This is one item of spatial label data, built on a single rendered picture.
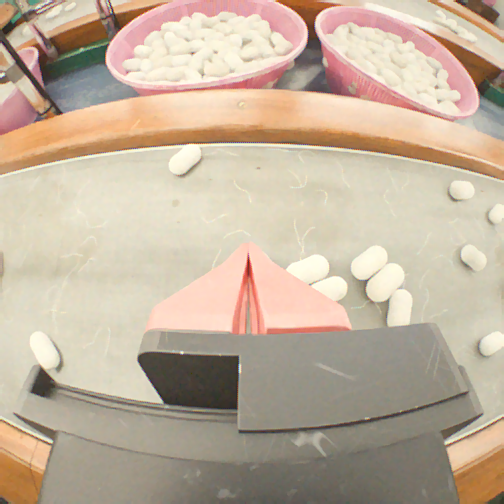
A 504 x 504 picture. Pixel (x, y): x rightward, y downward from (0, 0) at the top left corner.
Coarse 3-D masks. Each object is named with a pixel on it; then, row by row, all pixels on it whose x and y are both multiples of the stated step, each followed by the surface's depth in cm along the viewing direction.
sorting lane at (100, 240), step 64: (0, 192) 22; (64, 192) 22; (128, 192) 22; (192, 192) 22; (256, 192) 22; (320, 192) 22; (384, 192) 22; (448, 192) 22; (64, 256) 21; (128, 256) 21; (192, 256) 21; (448, 256) 21; (0, 320) 19; (64, 320) 19; (128, 320) 19; (384, 320) 19; (448, 320) 19; (0, 384) 17; (128, 384) 18
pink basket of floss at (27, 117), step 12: (24, 48) 28; (24, 60) 30; (36, 60) 26; (36, 72) 28; (12, 96) 24; (0, 108) 23; (12, 108) 26; (24, 108) 29; (0, 120) 25; (12, 120) 28; (24, 120) 30; (0, 132) 27
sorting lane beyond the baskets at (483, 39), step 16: (80, 0) 38; (112, 0) 35; (128, 0) 34; (368, 0) 34; (384, 0) 35; (400, 0) 36; (416, 0) 38; (64, 16) 35; (80, 16) 34; (416, 16) 34; (432, 16) 35; (448, 16) 37; (16, 32) 37; (480, 32) 38; (480, 48) 34; (496, 48) 36
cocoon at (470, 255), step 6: (468, 246) 19; (462, 252) 20; (468, 252) 19; (474, 252) 19; (480, 252) 19; (462, 258) 20; (468, 258) 19; (474, 258) 19; (480, 258) 19; (468, 264) 20; (474, 264) 19; (480, 264) 19
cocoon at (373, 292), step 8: (392, 264) 19; (384, 272) 19; (392, 272) 18; (400, 272) 18; (376, 280) 18; (384, 280) 18; (392, 280) 18; (400, 280) 18; (368, 288) 19; (376, 288) 18; (384, 288) 18; (392, 288) 18; (368, 296) 19; (376, 296) 18; (384, 296) 18
